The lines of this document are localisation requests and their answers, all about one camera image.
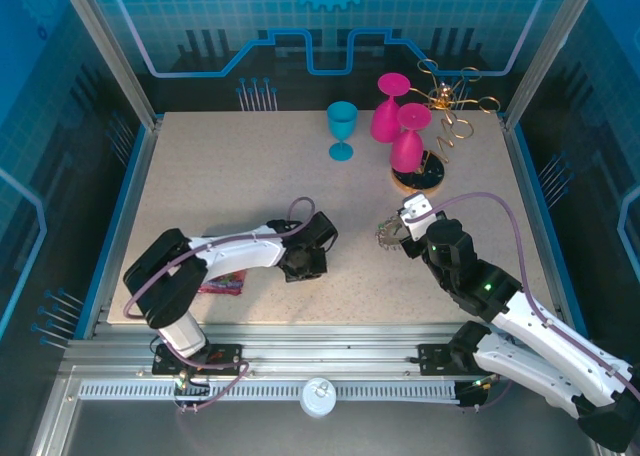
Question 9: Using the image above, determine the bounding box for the pink plastic goblet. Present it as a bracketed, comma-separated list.
[389, 102, 433, 173]
[369, 72, 410, 143]

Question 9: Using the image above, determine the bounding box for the blue plastic goblet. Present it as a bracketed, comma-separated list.
[327, 101, 359, 163]

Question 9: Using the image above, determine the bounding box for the gold wire glass rack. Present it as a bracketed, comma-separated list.
[390, 58, 500, 199]

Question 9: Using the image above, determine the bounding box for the white round cap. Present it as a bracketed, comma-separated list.
[298, 377, 337, 418]

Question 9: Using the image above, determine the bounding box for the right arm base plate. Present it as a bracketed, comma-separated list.
[417, 342, 510, 377]

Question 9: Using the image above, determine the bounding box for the aluminium frame rail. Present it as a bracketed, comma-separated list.
[59, 320, 601, 377]

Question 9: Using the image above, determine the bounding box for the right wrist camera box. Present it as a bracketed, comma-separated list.
[398, 193, 435, 242]

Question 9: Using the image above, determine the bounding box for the colourful candy bag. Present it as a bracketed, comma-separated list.
[198, 270, 247, 297]

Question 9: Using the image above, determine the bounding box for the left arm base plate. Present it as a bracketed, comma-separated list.
[151, 343, 246, 377]

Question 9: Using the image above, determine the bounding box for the aluminium frame post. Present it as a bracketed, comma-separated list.
[499, 0, 604, 132]
[54, 0, 164, 130]

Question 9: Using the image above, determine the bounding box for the white slotted cable duct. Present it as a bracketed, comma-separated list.
[78, 381, 461, 402]

